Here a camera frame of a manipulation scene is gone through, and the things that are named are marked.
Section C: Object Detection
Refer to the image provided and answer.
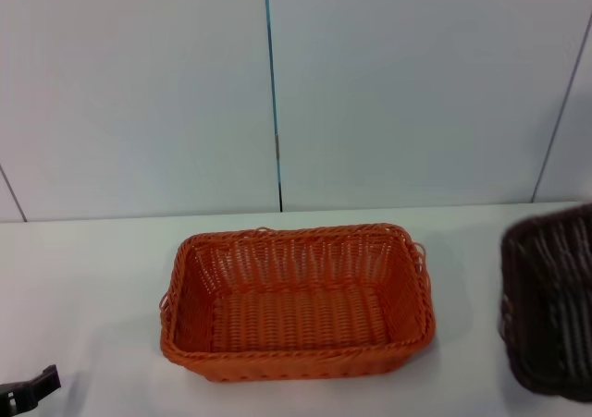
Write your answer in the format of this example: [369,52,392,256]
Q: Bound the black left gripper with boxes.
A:
[0,364,62,413]

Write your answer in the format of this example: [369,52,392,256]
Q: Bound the orange woven plastic basket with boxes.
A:
[159,222,437,384]

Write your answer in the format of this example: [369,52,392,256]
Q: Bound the dark brown woven plastic basket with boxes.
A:
[498,202,592,402]

